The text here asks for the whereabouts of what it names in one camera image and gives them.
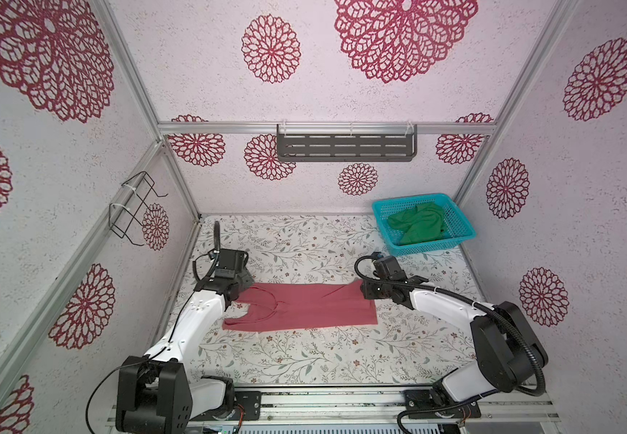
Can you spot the aluminium front rail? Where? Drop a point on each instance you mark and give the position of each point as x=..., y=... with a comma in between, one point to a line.
x=299, y=405

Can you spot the green tank top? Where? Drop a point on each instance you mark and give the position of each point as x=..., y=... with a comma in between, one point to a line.
x=422, y=223

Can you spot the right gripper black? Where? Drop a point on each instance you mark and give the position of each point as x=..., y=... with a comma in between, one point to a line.
x=367, y=288

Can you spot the black wire wall rack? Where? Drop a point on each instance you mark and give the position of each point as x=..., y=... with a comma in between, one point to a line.
x=126, y=213

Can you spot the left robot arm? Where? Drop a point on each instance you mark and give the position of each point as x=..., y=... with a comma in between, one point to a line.
x=154, y=391

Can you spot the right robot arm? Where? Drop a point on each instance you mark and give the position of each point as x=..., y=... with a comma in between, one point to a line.
x=508, y=355

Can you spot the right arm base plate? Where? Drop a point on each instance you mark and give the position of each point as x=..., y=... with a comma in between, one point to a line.
x=428, y=403

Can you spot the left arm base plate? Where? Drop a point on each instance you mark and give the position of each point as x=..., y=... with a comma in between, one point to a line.
x=240, y=406

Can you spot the grey wall shelf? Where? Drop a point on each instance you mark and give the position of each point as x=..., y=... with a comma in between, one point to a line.
x=351, y=147

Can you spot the teal plastic basket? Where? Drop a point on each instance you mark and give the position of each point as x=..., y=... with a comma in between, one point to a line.
x=458, y=228

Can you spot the pink tank top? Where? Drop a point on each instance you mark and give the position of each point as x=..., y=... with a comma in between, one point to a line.
x=282, y=307

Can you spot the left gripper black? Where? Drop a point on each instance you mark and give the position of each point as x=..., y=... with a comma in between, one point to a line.
x=246, y=278

